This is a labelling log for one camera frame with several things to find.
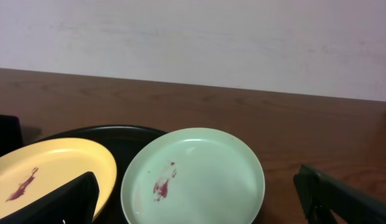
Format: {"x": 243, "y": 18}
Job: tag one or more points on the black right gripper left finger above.
{"x": 72, "y": 203}

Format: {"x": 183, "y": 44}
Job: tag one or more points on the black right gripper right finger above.
{"x": 322, "y": 196}

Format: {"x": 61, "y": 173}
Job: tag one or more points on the yellow plate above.
{"x": 33, "y": 171}

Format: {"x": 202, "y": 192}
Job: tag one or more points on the light green plate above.
{"x": 193, "y": 175}

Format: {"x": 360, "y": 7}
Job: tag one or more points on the round black tray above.
{"x": 124, "y": 142}

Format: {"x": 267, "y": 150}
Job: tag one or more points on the rectangular black tray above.
{"x": 10, "y": 134}

